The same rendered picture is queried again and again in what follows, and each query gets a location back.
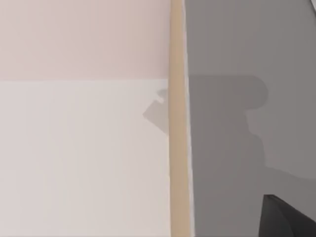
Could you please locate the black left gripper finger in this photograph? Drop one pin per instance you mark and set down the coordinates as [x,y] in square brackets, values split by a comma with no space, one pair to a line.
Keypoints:
[284,222]

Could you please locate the pale wooden edge strip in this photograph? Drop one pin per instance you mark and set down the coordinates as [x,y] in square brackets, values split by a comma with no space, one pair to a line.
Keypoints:
[178,123]

